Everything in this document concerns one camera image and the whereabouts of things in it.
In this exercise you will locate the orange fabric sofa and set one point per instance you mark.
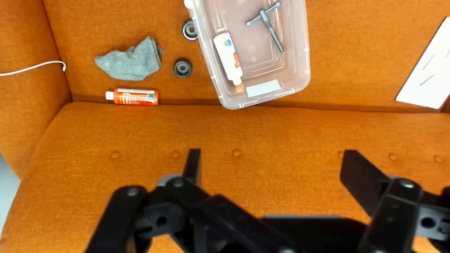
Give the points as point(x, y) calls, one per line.
point(281, 130)

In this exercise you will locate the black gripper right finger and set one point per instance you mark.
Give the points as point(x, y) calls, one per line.
point(398, 205)

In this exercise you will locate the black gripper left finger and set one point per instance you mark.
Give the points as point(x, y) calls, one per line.
point(187, 215)

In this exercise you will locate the white tube with red print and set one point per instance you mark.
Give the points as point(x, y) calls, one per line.
point(228, 56)

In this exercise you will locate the orange glue tube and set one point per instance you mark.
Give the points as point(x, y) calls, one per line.
point(133, 97)

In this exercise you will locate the grey cloth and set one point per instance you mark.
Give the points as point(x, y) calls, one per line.
point(131, 63)

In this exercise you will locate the clear plastic container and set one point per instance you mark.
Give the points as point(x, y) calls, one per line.
point(299, 56)

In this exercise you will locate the white flat board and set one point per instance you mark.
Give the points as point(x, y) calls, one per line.
point(429, 74)

